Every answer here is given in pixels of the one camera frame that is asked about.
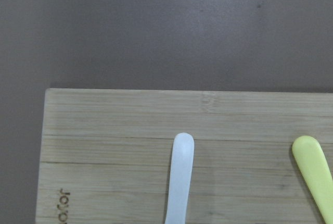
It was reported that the yellow plastic knife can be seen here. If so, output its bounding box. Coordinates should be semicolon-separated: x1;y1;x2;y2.
292;135;332;223

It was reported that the bamboo cutting board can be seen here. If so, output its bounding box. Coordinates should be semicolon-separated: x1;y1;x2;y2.
35;89;332;223

